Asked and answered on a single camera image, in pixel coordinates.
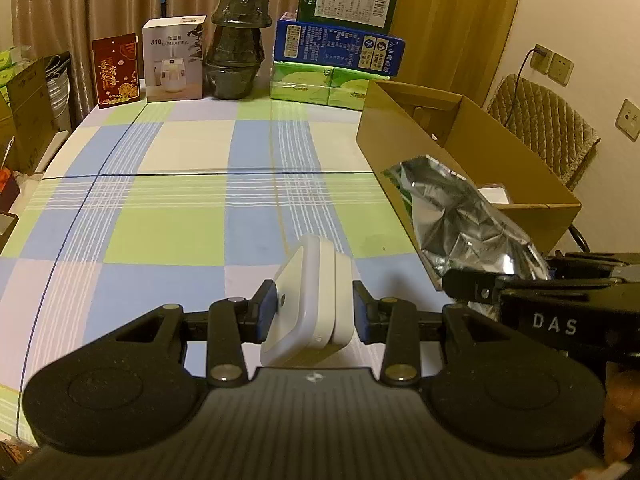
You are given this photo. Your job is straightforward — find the white charger plug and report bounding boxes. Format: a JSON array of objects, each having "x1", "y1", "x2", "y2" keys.
[{"x1": 259, "y1": 235, "x2": 357, "y2": 367}]

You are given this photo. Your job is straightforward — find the shiny beige curtain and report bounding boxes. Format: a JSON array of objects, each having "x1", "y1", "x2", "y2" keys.
[{"x1": 12, "y1": 0, "x2": 321, "y2": 61}]

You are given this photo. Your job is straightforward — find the dark green stacked pots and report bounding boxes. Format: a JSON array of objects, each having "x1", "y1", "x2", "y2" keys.
[{"x1": 204, "y1": 0, "x2": 273, "y2": 101}]

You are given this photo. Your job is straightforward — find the checked cloth desktop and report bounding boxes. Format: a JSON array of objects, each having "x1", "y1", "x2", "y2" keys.
[{"x1": 0, "y1": 97, "x2": 451, "y2": 446}]

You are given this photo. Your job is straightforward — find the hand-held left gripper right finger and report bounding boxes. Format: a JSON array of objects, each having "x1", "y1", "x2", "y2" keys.
[{"x1": 352, "y1": 281, "x2": 511, "y2": 387}]

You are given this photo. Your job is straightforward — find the chair with quilted cover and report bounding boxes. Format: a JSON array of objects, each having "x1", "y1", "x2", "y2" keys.
[{"x1": 487, "y1": 74, "x2": 601, "y2": 191}]

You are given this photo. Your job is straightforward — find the brown cardboard box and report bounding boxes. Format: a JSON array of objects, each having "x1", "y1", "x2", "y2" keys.
[{"x1": 356, "y1": 80, "x2": 583, "y2": 291}]

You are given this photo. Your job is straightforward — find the silver foil bag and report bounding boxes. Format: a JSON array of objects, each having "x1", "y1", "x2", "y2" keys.
[{"x1": 380, "y1": 156, "x2": 551, "y2": 321}]

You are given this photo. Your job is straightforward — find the pile of light green packs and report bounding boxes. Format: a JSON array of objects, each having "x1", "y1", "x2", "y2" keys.
[{"x1": 0, "y1": 45, "x2": 33, "y2": 106}]

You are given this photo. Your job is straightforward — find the blue carton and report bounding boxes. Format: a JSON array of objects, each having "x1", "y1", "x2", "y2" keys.
[{"x1": 274, "y1": 19, "x2": 407, "y2": 78}]

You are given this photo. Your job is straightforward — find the stack of metal bowls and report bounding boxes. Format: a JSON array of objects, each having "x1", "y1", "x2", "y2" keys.
[{"x1": 45, "y1": 52, "x2": 75, "y2": 133}]

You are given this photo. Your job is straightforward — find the light green tissue pack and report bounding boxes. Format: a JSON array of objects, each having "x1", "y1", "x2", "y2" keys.
[
  {"x1": 327, "y1": 67, "x2": 375, "y2": 111},
  {"x1": 270, "y1": 60, "x2": 335, "y2": 107}
]

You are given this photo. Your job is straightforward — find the person's right hand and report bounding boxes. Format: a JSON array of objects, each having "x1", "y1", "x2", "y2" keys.
[{"x1": 602, "y1": 360, "x2": 640, "y2": 463}]

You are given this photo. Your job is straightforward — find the dark charging cable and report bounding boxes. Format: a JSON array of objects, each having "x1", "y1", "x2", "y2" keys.
[{"x1": 502, "y1": 47, "x2": 546, "y2": 128}]

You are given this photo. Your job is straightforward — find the golden curtain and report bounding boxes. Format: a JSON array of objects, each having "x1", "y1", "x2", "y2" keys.
[{"x1": 390, "y1": 0, "x2": 528, "y2": 106}]

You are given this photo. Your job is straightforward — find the beige wall socket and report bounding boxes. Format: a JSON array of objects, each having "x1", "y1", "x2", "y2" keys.
[
  {"x1": 530, "y1": 45, "x2": 553, "y2": 75},
  {"x1": 547, "y1": 52, "x2": 573, "y2": 86}
]

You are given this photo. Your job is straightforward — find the beige wall plate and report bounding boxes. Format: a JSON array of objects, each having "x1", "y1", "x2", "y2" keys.
[{"x1": 615, "y1": 99, "x2": 640, "y2": 142}]

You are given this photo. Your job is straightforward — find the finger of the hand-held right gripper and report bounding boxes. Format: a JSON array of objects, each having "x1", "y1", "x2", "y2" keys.
[
  {"x1": 546, "y1": 252, "x2": 640, "y2": 281},
  {"x1": 444, "y1": 268, "x2": 503, "y2": 306}
]

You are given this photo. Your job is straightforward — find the brown storage carton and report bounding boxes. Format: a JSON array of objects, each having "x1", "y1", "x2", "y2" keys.
[{"x1": 6, "y1": 52, "x2": 71, "y2": 173}]

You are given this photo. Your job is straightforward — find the dark green carton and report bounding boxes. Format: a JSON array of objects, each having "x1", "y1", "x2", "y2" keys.
[{"x1": 296, "y1": 0, "x2": 401, "y2": 33}]

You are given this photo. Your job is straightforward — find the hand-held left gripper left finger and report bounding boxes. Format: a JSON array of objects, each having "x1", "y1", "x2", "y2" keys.
[{"x1": 116, "y1": 281, "x2": 277, "y2": 387}]

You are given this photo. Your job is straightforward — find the clear plastic box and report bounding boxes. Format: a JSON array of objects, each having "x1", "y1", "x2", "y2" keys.
[{"x1": 477, "y1": 186, "x2": 512, "y2": 206}]

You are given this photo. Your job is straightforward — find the red gold printed packet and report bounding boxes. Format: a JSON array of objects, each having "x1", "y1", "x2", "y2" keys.
[{"x1": 91, "y1": 33, "x2": 141, "y2": 110}]

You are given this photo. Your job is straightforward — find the white humidifier carton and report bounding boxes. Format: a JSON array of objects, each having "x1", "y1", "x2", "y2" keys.
[{"x1": 141, "y1": 15, "x2": 208, "y2": 104}]

